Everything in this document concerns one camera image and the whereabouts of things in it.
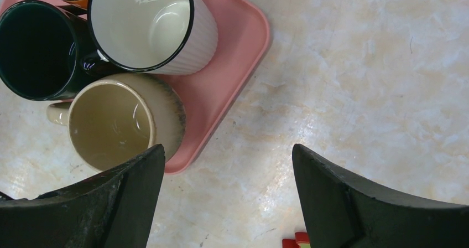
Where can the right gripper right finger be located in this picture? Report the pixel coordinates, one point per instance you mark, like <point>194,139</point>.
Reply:
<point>343,209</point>

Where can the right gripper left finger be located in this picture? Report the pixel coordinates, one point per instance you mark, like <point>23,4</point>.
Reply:
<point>114,208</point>

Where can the beige mug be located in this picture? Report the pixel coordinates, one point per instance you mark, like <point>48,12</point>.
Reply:
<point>120,116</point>

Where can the pink plastic tray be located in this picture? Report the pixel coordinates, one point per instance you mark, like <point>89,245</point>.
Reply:
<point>243,35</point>

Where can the dark green mug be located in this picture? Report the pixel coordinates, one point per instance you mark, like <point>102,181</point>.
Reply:
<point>47,52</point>

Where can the white ribbed dark-rimmed mug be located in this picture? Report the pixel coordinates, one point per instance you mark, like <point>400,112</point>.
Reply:
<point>173,37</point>

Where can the red owl toy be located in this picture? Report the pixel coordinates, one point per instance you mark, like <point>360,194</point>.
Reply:
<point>300,240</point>

